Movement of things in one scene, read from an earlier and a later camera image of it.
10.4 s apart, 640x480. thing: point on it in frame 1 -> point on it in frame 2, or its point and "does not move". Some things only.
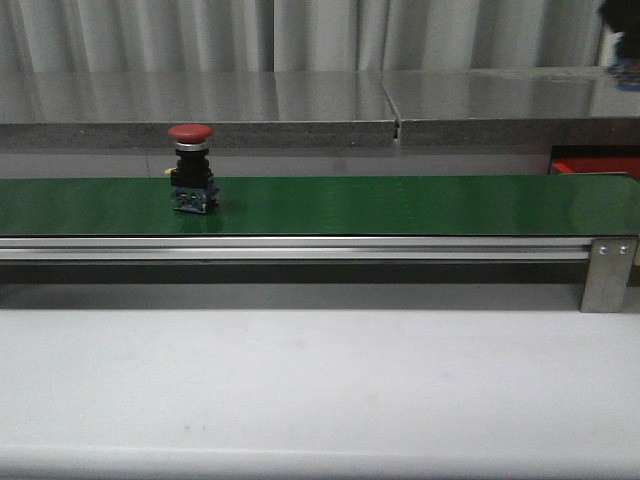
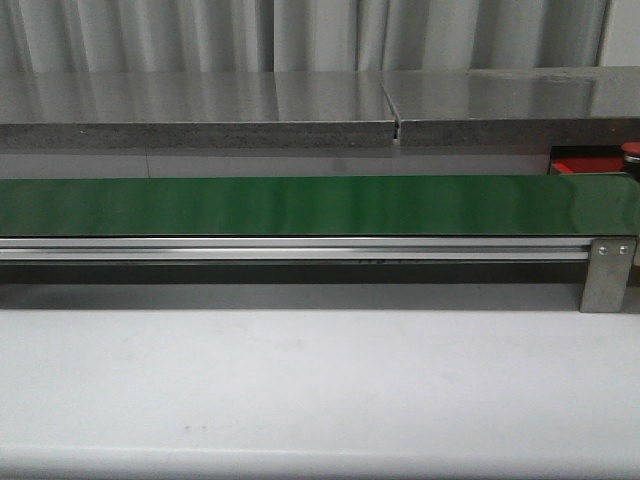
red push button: x=192 y=179 -> x=631 y=152
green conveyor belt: x=326 y=206 does not move
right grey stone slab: x=513 y=107 does not move
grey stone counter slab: x=242 y=109 does not move
